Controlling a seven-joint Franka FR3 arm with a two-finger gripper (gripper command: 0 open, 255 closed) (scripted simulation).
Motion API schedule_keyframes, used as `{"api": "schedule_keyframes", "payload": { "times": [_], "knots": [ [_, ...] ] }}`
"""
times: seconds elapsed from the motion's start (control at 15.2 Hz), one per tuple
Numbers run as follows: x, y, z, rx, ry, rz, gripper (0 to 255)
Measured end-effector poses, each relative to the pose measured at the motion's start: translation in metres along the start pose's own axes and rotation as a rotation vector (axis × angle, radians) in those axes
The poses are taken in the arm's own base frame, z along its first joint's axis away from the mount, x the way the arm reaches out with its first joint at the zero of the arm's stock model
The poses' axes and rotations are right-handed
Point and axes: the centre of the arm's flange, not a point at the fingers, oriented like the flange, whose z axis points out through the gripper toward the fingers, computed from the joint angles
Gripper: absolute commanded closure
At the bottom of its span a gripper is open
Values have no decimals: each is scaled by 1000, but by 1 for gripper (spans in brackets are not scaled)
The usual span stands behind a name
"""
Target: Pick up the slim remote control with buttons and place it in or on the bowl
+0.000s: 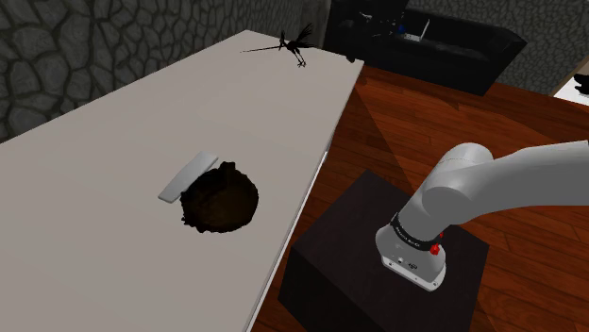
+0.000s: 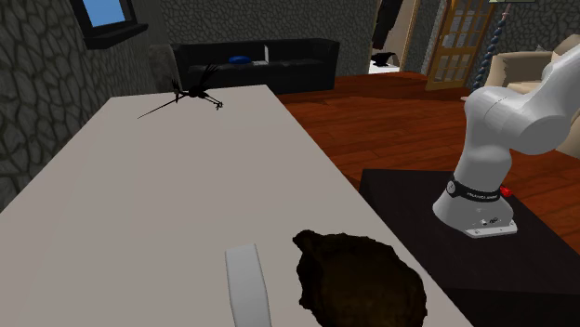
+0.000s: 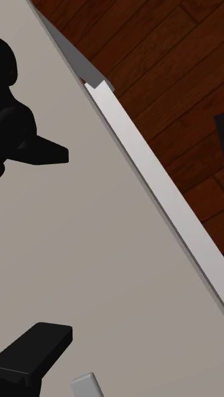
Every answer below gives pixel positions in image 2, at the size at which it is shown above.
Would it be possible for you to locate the window with black frame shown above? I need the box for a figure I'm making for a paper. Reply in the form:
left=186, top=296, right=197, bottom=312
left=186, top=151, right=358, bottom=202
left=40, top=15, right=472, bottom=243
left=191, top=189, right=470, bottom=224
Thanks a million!
left=70, top=0, right=150, bottom=50

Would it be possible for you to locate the wooden glass-pane door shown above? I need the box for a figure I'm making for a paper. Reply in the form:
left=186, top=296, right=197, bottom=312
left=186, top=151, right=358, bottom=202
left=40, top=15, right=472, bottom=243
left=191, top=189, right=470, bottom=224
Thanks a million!
left=425, top=0, right=497, bottom=92

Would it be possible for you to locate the black robot stand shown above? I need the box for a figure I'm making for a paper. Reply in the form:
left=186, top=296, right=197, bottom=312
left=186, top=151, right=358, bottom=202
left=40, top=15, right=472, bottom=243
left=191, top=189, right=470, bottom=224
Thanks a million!
left=358, top=168, right=580, bottom=327

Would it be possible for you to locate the black bird figure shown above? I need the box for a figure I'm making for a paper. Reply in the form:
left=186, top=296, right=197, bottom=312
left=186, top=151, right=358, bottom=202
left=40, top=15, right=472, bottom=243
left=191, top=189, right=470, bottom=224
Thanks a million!
left=137, top=63, right=224, bottom=121

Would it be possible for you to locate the beige armchair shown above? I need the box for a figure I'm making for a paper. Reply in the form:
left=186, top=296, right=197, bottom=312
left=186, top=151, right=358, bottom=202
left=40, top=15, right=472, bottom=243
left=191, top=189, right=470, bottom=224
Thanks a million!
left=460, top=33, right=580, bottom=160

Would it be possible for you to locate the dark brown lumpy object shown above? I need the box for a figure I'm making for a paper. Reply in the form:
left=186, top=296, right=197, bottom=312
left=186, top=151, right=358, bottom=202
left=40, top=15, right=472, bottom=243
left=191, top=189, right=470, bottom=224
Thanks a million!
left=292, top=229, right=428, bottom=327

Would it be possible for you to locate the white curved flat object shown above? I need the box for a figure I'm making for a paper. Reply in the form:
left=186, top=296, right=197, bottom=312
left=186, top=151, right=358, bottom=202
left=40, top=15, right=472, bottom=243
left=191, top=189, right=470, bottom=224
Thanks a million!
left=224, top=243, right=273, bottom=327

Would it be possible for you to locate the blue beaded floor lamp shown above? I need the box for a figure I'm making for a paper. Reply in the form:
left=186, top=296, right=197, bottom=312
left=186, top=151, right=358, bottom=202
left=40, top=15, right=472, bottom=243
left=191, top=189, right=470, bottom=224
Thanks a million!
left=470, top=2, right=513, bottom=91

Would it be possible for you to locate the black sofa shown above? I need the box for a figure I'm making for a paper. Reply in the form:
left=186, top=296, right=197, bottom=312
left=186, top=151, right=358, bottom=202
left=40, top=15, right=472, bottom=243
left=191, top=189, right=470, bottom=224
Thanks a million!
left=170, top=37, right=341, bottom=96

